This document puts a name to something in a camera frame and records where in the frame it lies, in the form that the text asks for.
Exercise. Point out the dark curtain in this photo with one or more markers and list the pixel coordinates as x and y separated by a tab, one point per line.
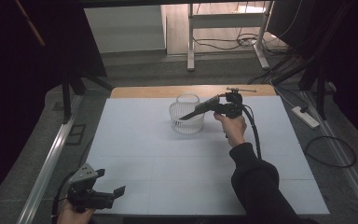
348	46
18	93

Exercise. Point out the wooden stick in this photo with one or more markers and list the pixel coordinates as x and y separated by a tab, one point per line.
30	24

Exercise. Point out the white power strip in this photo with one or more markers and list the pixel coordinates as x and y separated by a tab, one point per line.
305	117

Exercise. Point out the aluminium floor rail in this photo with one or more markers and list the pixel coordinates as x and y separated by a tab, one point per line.
341	155
48	171

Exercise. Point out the person's right hand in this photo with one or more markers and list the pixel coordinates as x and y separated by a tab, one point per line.
233	129

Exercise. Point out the dark floor socket plate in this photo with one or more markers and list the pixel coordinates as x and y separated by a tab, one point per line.
76	134

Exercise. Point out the wooden table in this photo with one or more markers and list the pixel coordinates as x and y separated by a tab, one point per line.
155	91

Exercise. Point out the black plug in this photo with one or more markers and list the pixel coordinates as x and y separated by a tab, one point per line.
304	109

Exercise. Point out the white desk frame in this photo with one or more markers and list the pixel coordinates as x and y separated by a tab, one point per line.
230	21

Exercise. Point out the person's left hand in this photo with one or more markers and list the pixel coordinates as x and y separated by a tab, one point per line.
73	216

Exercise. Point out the white table mat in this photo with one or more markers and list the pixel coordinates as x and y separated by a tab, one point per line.
167	168

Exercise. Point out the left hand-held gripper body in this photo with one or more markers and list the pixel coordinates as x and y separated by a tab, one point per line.
87	197

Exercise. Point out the black metal stand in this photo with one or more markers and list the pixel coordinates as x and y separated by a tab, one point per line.
66	99
320	93

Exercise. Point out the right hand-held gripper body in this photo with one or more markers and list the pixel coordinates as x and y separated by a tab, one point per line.
234	104

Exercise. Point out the white mesh basket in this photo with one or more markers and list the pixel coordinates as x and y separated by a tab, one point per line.
186	124

